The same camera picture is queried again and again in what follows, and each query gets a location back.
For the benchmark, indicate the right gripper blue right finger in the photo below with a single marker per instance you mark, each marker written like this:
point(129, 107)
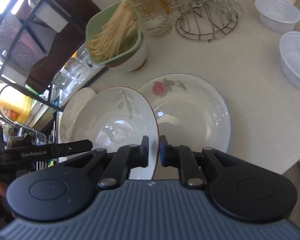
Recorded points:
point(187, 162)

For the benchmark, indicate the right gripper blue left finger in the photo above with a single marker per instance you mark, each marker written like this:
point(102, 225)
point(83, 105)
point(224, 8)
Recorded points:
point(120, 163)

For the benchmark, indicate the leaf pattern plate orange rim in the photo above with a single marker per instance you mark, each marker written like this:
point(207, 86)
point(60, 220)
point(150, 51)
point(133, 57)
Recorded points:
point(116, 117)

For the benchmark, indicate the translucent plastic bowl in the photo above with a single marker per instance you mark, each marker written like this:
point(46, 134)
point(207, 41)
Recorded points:
point(289, 47)
point(278, 16)

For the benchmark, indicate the chrome sink faucet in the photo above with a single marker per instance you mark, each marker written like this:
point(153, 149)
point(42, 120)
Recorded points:
point(21, 128)

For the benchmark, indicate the rose pattern white plate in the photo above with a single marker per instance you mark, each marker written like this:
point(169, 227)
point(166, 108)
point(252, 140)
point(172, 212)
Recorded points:
point(189, 111)

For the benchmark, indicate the yellow detergent bottle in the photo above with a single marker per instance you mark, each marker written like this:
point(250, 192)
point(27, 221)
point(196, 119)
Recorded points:
point(14, 105)

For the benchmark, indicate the small white plate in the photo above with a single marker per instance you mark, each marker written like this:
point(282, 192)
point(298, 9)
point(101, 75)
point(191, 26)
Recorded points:
point(71, 111)

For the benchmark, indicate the white bowl red base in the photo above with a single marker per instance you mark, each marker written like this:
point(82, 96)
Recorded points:
point(135, 62)

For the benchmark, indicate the green colander with noodles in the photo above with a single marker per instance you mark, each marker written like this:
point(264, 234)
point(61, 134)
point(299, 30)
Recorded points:
point(113, 34)

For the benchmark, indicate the black dish rack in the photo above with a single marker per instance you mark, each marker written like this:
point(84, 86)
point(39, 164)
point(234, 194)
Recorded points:
point(27, 37)

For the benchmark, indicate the dark wooden cutting board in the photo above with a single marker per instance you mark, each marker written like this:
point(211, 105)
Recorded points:
point(64, 45)

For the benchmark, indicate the red lid plastic jar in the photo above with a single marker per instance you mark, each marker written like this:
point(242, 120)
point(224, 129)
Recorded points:
point(152, 13)

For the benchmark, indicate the wire glass drying rack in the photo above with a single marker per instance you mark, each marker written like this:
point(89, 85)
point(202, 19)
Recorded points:
point(206, 20)

